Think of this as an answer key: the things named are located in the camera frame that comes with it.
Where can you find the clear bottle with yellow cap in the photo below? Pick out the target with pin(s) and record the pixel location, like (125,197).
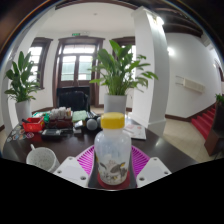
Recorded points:
(112,146)

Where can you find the black office chair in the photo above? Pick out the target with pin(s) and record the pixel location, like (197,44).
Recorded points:
(73,99)

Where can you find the white speckled mug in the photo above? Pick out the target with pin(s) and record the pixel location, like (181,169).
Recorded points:
(41,158)

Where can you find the red carpeted staircase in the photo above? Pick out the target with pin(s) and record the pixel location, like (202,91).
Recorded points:
(205,121)

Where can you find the green exit sign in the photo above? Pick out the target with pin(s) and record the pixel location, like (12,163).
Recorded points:
(76,34)

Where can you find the brown glazed double door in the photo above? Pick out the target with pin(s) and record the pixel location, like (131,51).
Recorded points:
(76,63)

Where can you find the green folded cloth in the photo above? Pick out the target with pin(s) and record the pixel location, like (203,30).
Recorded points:
(80,115)

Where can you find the potted plant in white pot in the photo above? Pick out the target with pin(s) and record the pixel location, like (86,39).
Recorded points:
(20,80)
(121,71)

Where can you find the red plastic basket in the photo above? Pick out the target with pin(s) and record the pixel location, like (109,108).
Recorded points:
(33,125)

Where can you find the white wall radiator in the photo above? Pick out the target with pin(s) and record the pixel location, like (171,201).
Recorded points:
(191,84)

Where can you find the brown framed window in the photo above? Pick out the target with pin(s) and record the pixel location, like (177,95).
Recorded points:
(131,41)
(38,60)

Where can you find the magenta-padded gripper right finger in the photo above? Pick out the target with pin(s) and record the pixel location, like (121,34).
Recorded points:
(151,170)

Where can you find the white printed paper sheet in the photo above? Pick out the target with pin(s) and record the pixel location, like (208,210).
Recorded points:
(136,131)

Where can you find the dark round teapot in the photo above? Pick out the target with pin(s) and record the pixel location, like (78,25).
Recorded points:
(92,123)

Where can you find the flat black device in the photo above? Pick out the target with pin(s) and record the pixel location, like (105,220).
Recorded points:
(51,134)

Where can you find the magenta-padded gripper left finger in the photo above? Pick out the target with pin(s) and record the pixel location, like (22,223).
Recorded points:
(75,168)

